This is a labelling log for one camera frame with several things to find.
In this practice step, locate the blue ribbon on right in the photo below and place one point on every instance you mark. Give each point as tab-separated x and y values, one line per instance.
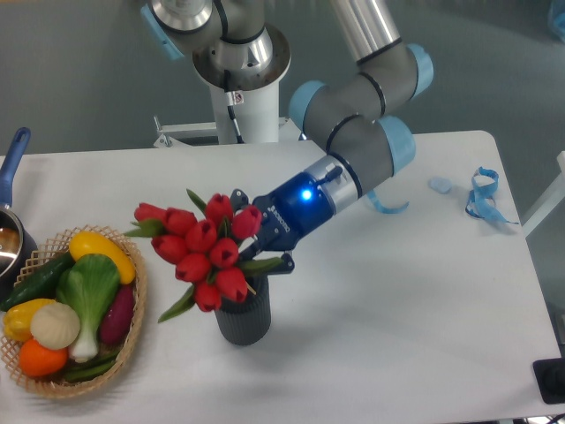
480	201

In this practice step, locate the blue handled saucepan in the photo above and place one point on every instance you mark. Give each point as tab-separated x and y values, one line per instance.
16	243

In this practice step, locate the white frame at right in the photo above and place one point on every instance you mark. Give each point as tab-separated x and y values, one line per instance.
546	202

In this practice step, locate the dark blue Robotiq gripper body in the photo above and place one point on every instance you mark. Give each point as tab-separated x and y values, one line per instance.
290	212

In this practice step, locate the blue curled ribbon strip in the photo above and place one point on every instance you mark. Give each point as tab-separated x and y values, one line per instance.
383	209

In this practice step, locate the red tulip bouquet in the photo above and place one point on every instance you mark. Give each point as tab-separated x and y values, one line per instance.
203	251

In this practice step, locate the small blue cap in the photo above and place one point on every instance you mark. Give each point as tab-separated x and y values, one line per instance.
440	185

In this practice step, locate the green pea pods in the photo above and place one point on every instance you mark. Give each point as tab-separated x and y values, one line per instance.
91	369

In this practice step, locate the purple sweet potato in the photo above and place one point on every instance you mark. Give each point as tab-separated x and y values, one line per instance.
117	321

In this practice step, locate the woven wicker basket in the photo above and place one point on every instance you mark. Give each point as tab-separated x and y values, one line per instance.
54	386

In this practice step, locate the orange fruit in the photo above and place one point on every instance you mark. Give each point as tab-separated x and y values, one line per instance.
35	360

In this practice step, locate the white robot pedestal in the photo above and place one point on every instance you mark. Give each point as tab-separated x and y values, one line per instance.
251	116

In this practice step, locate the black device at edge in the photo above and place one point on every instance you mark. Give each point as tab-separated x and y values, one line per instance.
549	375

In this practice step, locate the dark green cucumber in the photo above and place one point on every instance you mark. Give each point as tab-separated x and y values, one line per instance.
41	284

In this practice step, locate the dark grey ribbed vase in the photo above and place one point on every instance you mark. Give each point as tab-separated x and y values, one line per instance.
247	322

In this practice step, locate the white garlic bun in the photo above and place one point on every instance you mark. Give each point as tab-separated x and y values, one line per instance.
55	326

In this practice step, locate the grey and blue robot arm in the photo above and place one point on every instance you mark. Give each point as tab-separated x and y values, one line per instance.
242	59

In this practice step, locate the green bok choy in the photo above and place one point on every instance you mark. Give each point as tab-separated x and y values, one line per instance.
88	288

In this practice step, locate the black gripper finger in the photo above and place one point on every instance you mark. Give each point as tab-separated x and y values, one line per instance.
253	262
239	200

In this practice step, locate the yellow bell pepper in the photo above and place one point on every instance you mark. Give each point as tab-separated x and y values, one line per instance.
17	320

